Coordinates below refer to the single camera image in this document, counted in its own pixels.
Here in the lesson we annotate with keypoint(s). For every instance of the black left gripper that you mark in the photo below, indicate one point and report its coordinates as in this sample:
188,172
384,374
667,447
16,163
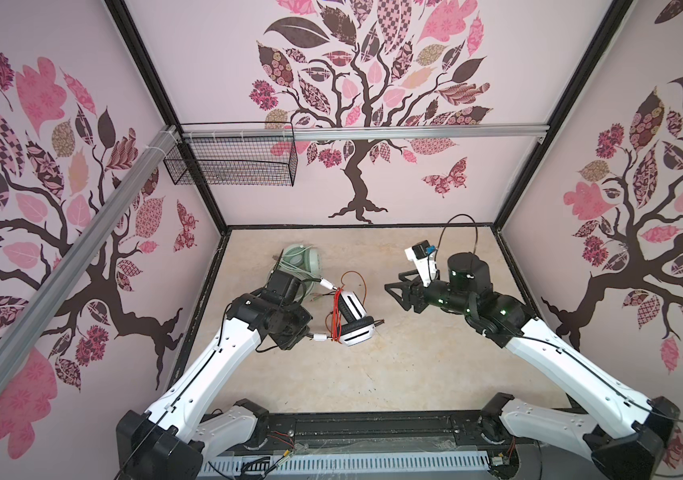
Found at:
304,317

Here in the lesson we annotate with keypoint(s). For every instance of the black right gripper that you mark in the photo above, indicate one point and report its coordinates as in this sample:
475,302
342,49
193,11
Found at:
408,290

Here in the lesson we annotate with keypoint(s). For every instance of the mint green over-ear headphones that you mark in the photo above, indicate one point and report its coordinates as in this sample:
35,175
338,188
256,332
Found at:
302,262

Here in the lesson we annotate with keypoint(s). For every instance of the white black over-ear headphones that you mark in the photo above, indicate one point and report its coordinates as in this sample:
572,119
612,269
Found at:
350,324

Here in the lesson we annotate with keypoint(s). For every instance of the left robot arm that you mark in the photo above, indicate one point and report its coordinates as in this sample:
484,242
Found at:
172,438

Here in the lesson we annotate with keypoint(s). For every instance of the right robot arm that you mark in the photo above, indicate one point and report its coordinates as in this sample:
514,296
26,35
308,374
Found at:
622,432

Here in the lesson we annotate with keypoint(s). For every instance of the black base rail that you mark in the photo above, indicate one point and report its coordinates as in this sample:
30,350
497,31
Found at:
521,457

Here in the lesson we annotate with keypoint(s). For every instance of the white slotted cable duct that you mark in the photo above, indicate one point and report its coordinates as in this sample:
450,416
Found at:
315,466

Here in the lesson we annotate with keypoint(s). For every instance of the black wire basket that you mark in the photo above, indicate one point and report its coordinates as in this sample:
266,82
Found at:
234,153

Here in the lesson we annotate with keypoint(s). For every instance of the aluminium rail back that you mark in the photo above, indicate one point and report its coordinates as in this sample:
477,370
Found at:
374,133

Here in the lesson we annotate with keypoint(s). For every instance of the aluminium rail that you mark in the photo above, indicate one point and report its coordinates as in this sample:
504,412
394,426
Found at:
22,335
374,133

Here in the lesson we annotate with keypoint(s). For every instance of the aluminium rail left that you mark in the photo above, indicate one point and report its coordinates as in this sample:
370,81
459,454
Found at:
22,335

